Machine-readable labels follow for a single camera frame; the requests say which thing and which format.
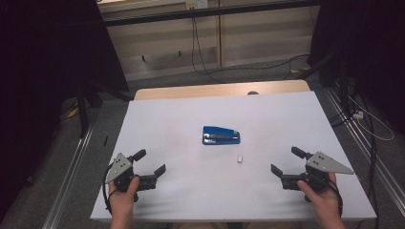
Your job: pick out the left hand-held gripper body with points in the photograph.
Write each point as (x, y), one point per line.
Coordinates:
(122, 173)

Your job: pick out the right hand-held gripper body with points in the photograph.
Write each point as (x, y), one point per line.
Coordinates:
(321, 163)

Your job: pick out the blue stapler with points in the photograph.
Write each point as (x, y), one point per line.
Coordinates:
(219, 136)

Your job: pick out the person's left hand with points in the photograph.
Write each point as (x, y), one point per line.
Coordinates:
(122, 202)

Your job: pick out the person's right hand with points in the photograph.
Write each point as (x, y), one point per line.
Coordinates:
(324, 202)

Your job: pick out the small black floor item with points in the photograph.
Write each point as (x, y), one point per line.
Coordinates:
(105, 141)

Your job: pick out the white power adapter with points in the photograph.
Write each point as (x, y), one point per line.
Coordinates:
(358, 114)

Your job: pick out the black metal stand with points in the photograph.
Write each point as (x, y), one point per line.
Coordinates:
(84, 108)

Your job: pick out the wooden table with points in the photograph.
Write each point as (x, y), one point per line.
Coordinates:
(207, 90)

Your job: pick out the black curtain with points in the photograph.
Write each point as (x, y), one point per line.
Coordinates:
(47, 79)
(366, 47)

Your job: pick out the beige cabinet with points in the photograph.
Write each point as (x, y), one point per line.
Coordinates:
(254, 38)

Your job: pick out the black metal bar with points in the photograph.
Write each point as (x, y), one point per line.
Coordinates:
(203, 13)

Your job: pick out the aluminium floor rail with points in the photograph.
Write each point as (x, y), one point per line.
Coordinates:
(68, 178)
(359, 140)

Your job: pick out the white wall socket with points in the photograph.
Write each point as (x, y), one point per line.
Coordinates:
(197, 4)

